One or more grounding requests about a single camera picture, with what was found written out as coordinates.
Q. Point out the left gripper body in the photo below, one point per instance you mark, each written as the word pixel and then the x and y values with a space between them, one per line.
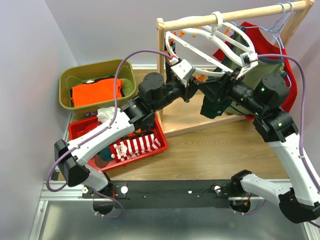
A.
pixel 186 88

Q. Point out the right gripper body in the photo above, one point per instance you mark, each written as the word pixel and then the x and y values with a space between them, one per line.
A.
pixel 236 89

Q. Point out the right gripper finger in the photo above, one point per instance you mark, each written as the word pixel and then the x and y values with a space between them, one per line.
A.
pixel 228 76
pixel 213 89

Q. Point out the dark green sock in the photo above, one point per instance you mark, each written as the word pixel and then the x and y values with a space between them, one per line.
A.
pixel 213 109

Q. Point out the white round clip hanger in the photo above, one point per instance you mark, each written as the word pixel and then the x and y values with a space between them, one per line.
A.
pixel 210 32

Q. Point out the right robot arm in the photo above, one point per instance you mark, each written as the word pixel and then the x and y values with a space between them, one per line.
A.
pixel 301 202

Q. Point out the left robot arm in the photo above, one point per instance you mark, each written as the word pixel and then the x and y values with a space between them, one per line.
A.
pixel 138 113

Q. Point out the orange clothes peg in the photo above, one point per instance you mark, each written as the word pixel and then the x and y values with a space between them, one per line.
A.
pixel 202 75

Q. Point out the olive green shirt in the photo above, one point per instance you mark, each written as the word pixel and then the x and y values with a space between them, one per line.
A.
pixel 262 46

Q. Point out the black striped sock pair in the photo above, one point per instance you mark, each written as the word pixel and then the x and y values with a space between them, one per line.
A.
pixel 169 73

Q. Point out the wooden clothes rack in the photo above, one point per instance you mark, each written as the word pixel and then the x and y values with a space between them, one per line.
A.
pixel 180 117

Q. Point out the red shirt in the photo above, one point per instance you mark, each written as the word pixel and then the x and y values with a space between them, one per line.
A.
pixel 289 101

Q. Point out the red white striped santa sock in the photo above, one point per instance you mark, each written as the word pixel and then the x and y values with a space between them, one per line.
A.
pixel 132 148

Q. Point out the olive green plastic bin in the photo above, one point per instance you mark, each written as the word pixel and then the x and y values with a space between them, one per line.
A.
pixel 82 74

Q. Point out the orange folded garment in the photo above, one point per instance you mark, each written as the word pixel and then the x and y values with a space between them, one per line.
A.
pixel 96 91

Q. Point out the red polka dot sock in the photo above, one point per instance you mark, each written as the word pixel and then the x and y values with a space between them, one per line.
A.
pixel 91 127

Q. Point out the red plastic tray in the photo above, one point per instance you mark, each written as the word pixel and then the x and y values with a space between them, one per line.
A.
pixel 162 145

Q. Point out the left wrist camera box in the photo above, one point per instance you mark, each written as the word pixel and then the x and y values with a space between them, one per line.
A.
pixel 181 71

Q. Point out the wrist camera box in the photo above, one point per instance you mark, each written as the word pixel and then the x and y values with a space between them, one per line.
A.
pixel 181 71
pixel 249 61

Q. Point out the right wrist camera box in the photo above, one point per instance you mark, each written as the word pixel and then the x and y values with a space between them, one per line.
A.
pixel 249 61

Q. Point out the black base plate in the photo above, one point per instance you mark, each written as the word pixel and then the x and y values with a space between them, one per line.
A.
pixel 165 194

